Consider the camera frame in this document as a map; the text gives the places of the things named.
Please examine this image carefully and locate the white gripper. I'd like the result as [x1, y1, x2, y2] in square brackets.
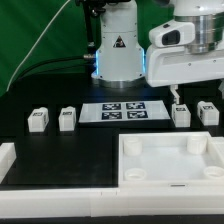
[146, 21, 224, 105]

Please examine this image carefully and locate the white cable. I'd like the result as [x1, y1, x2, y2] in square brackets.
[6, 0, 72, 92]

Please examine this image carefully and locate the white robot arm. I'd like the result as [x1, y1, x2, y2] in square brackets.
[75, 0, 224, 88]

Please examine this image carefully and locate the green backdrop curtain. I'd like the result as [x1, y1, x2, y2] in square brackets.
[0, 0, 174, 95]

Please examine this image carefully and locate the white marker sheet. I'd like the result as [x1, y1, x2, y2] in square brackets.
[79, 101, 170, 123]

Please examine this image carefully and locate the white front obstacle bar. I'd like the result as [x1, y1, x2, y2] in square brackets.
[0, 187, 224, 219]

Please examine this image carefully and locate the white square tabletop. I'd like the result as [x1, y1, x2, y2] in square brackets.
[118, 132, 224, 188]

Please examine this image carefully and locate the black cable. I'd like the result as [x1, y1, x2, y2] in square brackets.
[15, 55, 98, 83]

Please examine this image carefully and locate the black vertical pole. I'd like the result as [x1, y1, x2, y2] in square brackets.
[83, 0, 96, 54]

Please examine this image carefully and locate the white obstacle bar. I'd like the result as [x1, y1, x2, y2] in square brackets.
[0, 143, 16, 183]
[211, 137, 224, 152]
[0, 187, 224, 219]

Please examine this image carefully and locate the white right obstacle bar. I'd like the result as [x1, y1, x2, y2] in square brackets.
[211, 137, 224, 152]

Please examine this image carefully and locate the white left obstacle bar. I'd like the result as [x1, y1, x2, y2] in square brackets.
[0, 143, 16, 183]

